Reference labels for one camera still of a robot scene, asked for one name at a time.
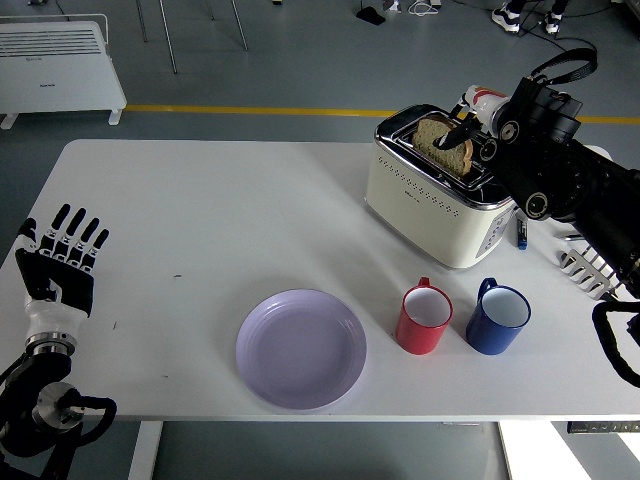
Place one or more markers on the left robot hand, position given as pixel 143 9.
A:
pixel 65 285

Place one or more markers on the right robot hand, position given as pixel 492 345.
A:
pixel 482 105

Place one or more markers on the bread slice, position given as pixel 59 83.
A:
pixel 430 145

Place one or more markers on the purple plastic plate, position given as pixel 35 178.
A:
pixel 300 350

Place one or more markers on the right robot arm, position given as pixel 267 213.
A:
pixel 565 170

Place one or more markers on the person's white black shoe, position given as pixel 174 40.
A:
pixel 552 22
pixel 504 20

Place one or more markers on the cream chrome toaster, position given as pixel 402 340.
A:
pixel 425 210

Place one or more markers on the blue marker pen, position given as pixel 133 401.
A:
pixel 521 235

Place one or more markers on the black floor pedal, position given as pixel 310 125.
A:
pixel 371 16

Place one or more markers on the black silver pen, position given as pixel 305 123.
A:
pixel 567 235

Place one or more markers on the white table leg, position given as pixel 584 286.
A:
pixel 145 450

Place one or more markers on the metal toast rack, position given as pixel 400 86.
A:
pixel 582 272

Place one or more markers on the white panel heater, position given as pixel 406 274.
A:
pixel 60 80

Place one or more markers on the blue enamel mug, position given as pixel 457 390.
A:
pixel 487 337

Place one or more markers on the red enamel mug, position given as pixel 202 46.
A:
pixel 417 337

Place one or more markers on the metal chair leg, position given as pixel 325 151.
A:
pixel 168 35
pixel 240 25
pixel 141 20

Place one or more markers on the black table control panel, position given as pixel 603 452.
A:
pixel 600 427

